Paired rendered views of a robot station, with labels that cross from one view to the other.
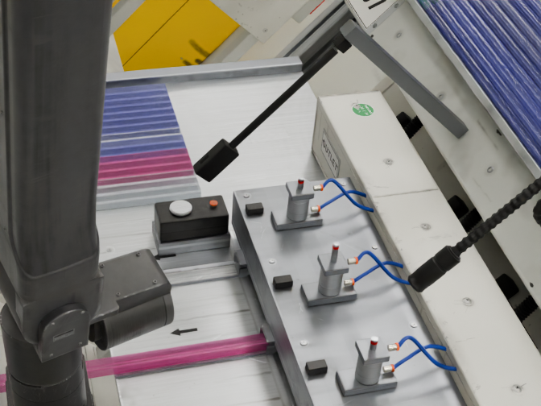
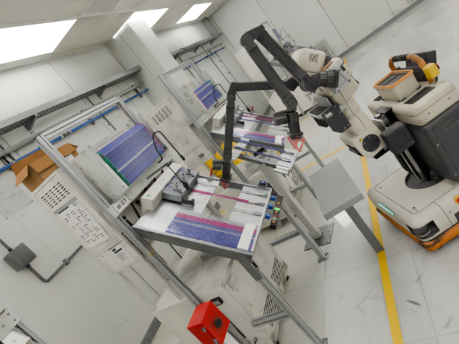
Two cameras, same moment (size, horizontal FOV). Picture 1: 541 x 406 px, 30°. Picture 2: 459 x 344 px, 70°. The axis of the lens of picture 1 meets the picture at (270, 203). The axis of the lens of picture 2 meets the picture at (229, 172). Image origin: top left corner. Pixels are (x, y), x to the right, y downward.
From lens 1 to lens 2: 2.52 m
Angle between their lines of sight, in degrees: 104
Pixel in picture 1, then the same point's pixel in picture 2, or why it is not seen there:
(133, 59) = not seen: outside the picture
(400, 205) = (162, 182)
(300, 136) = (151, 213)
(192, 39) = not seen: outside the picture
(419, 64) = (136, 187)
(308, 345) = (191, 178)
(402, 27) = (130, 192)
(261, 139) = (159, 215)
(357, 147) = (157, 190)
